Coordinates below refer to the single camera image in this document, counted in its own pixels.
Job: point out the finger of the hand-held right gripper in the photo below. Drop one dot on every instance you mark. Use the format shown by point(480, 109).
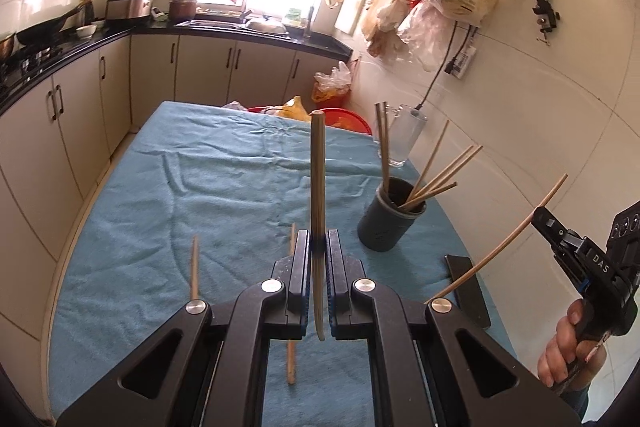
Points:
point(555, 229)
point(572, 274)

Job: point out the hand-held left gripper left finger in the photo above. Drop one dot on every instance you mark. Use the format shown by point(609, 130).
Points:
point(302, 267)

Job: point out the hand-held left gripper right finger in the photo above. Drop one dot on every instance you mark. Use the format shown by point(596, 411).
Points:
point(332, 277)

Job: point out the curved wooden chopstick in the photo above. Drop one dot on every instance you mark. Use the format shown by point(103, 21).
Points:
point(490, 259)

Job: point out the dark perforated utensil holder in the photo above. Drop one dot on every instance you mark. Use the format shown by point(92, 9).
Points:
point(385, 227)

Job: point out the person's right hand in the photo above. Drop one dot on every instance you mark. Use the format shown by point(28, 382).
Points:
point(555, 352)

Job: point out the black smartphone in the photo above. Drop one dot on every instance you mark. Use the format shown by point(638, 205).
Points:
point(475, 309)

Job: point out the blue towel cloth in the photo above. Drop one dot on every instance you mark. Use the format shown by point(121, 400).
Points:
point(175, 207)

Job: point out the red plastic basin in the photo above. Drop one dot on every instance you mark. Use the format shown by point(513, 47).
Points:
point(350, 118)

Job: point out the yellow plastic bag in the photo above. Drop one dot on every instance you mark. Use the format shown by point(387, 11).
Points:
point(292, 109)

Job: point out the clear glass mug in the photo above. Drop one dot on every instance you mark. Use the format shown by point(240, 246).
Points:
point(407, 137)

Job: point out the clear and orange plastic bag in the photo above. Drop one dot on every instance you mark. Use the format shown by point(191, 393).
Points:
point(332, 82)

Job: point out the white power strip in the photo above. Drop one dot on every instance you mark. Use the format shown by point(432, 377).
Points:
point(462, 62)

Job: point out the black kitchen countertop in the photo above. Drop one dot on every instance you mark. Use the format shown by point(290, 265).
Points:
point(320, 43)

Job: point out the beige lower cabinets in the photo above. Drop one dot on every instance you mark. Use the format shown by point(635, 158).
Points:
point(150, 82)

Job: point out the steel sink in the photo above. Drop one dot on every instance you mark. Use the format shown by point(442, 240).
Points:
point(215, 26)

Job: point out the sink faucet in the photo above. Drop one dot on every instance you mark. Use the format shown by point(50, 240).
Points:
point(245, 12)

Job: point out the white cutting board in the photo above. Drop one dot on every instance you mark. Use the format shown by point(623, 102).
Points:
point(350, 9)

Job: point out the brown clay pot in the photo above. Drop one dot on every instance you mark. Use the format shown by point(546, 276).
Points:
point(183, 8)

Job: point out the silver kitchen appliance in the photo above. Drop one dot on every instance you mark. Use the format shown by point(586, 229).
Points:
point(130, 5)

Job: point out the white bowl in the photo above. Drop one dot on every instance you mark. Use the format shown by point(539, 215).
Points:
point(87, 32)

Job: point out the gas stove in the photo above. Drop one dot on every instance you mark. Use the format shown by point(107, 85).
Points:
point(27, 63)

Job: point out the black wok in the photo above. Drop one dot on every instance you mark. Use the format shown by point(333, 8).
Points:
point(45, 31)

